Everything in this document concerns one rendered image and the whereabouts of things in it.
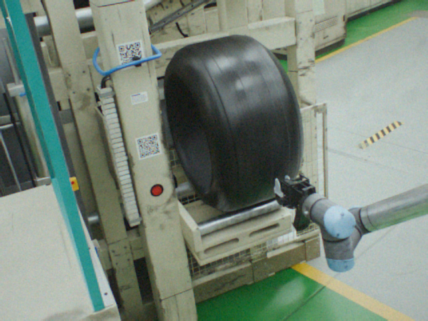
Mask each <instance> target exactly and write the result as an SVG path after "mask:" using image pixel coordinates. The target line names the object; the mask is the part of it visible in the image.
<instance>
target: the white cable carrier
mask: <svg viewBox="0 0 428 321"><path fill-rule="evenodd" d="M96 88H97V90H98V92H99V94H105V93H108V92H113V91H114V88H111V87H110V86H109V85H108V84H106V86H105V88H104V87H103V88H102V89H101V87H100V85H98V86H96ZM99 99H100V104H101V109H102V114H103V115H104V116H103V118H104V120H105V121H104V123H105V125H106V130H107V131H106V132H107V134H108V138H109V143H110V148H111V152H112V156H113V161H114V166H115V170H116V174H117V178H118V182H119V187H120V191H121V195H122V200H123V204H124V208H125V211H126V216H127V217H128V220H129V221H131V220H133V219H136V218H139V217H141V216H140V213H139V212H137V208H136V200H135V196H134V191H133V187H132V183H131V182H132V181H131V178H130V173H129V170H128V163H127V160H128V159H129V158H128V155H127V153H125V151H124V150H125V149H124V144H123V141H122V137H121V136H122V135H121V133H120V128H119V123H118V119H117V113H116V109H115V104H114V103H113V101H114V99H113V96H107V97H103V98H100V97H99ZM138 224H140V222H139V221H137V222H135V223H132V224H130V226H131V227H132V226H135V225H138Z"/></svg>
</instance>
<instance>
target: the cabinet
mask: <svg viewBox="0 0 428 321"><path fill-rule="evenodd" d="M263 12H264V20H266V19H273V18H276V17H281V16H284V15H285V0H263ZM314 19H315V44H314V47H315V57H316V56H321V55H322V54H325V53H326V52H328V51H331V50H333V49H336V48H338V47H340V46H342V45H345V38H346V25H347V0H314ZM270 51H271V52H272V53H273V54H274V55H275V56H276V57H277V58H278V59H281V60H287V50H286V47H282V48H279V49H273V50H270Z"/></svg>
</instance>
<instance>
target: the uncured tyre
mask: <svg viewBox="0 0 428 321"><path fill-rule="evenodd" d="M164 95H165V106H166V111H167V118H168V122H169V128H170V131H171V136H172V138H173V142H174V147H175V150H176V153H177V156H178V159H179V162H180V164H181V167H182V169H183V172H184V173H185V175H186V177H187V179H188V181H189V183H190V185H191V186H192V188H193V190H194V192H195V193H196V194H197V196H198V197H199V198H200V200H202V202H204V203H205V204H207V205H209V206H210V207H212V208H214V209H218V210H220V211H236V210H238V209H244V208H245V207H248V206H251V205H255V204H257V203H261V202H263V201H267V200H269V199H273V198H275V197H276V195H275V191H274V187H275V185H276V179H278V180H279V181H280V180H281V181H282V180H283V179H285V176H286V175H287V176H289V178H290V179H295V178H296V175H297V174H298V171H299V170H300V167H301V164H302V159H303V155H304V129H303V123H302V116H301V112H300V107H299V104H298V99H297V98H296V94H295V91H294V89H293V86H292V84H291V81H290V79H289V77H288V75H287V73H286V71H285V69H284V68H283V66H282V63H281V62H280V61H279V59H278V58H277V57H276V56H275V55H274V54H273V53H272V52H271V51H270V50H269V49H268V48H267V47H265V46H264V45H262V44H261V43H260V42H258V41H257V40H256V39H254V38H252V37H250V36H247V35H229V36H225V37H220V38H217V39H211V40H208V41H203V42H199V43H194V44H191V45H186V46H185V47H183V48H181V49H180V50H178V51H176V52H175V54H174V56H173V57H172V58H171V61H170V62H169V64H168V66H167V68H166V71H165V79H164Z"/></svg>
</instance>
